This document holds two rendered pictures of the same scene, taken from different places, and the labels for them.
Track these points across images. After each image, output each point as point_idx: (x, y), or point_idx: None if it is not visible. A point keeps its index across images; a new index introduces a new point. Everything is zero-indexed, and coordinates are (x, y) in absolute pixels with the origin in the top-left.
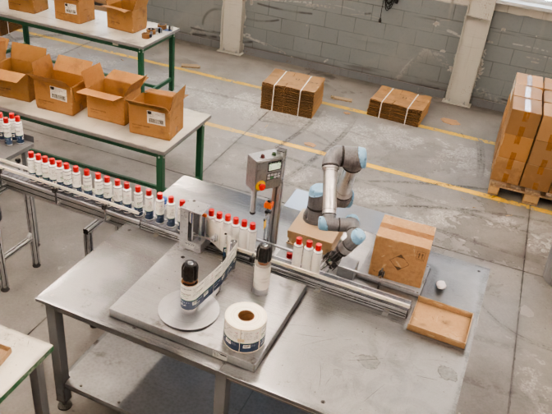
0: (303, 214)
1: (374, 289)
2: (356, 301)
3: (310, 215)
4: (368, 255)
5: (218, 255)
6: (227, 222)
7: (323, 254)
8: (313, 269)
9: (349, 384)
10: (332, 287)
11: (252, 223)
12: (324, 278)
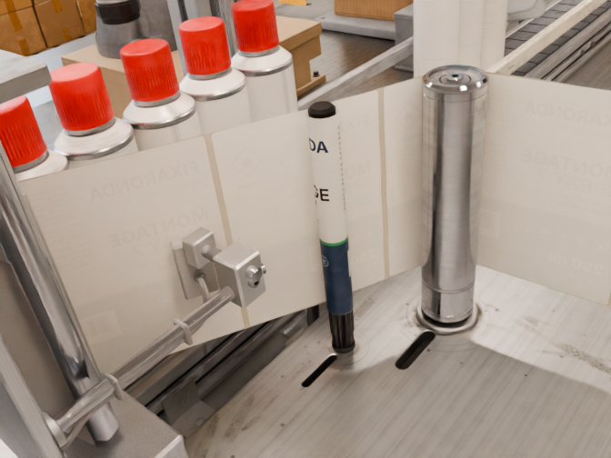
0: (123, 40)
1: (554, 6)
2: (591, 51)
3: (161, 10)
4: (347, 24)
5: (260, 373)
6: (112, 130)
7: (309, 89)
8: (501, 43)
9: None
10: (557, 60)
11: (247, 4)
12: (536, 47)
